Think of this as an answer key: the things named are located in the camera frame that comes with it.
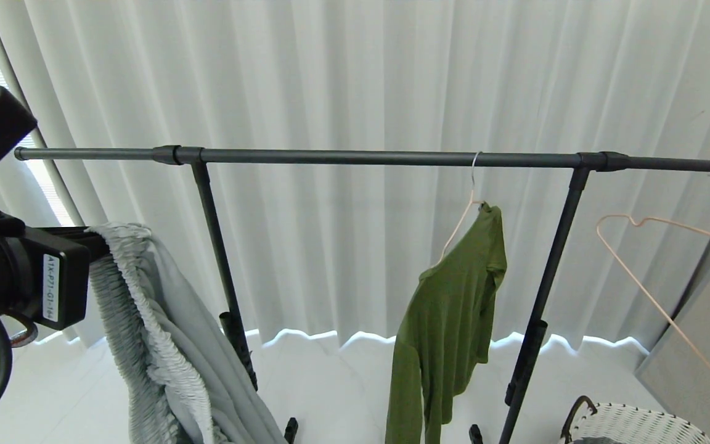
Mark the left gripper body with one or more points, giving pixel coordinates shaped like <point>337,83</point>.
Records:
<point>28,277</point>

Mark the pale grey shorts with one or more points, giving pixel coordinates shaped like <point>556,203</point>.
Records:
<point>170,345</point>

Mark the green garment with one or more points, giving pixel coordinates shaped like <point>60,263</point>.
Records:
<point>447,320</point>

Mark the pink clothes hanger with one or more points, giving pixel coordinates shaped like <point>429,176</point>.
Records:
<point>460,224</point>
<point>669,316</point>

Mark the black clothes rack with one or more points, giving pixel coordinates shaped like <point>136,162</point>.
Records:
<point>361,157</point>

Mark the white laundry basket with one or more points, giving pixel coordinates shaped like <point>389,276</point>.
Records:
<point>632,425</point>

